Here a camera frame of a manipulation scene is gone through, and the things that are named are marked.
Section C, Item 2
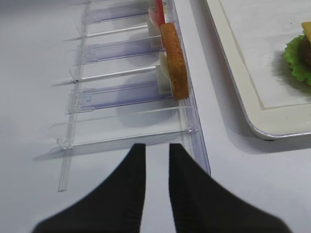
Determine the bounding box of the brown bread slice in rack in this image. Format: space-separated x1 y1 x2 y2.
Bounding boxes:
160 23 190 100

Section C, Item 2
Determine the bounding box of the clear acrylic food rack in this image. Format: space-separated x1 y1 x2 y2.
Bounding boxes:
50 0 210 192

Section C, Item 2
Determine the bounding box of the brown meat patty on tray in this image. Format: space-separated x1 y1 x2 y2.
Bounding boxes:
300 36 311 68

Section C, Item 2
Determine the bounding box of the yellow cheese slice on tray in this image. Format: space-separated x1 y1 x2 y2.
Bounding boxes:
301 21 311 44

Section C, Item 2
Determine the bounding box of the green lettuce leaf on tray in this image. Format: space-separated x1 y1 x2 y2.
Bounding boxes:
284 35 311 86

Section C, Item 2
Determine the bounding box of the pale onion slice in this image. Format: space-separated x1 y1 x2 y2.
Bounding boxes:
159 52 170 79

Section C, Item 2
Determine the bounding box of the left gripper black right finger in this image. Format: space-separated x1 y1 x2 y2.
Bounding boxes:
169 144 290 233

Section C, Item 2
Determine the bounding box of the red tomato slice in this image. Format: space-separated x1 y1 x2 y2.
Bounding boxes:
155 0 165 26

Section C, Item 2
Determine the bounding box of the white rectangular tray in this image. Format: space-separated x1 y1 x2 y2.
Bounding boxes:
207 0 311 140

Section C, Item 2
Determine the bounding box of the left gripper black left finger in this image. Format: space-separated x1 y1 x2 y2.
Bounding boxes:
33 144 146 233

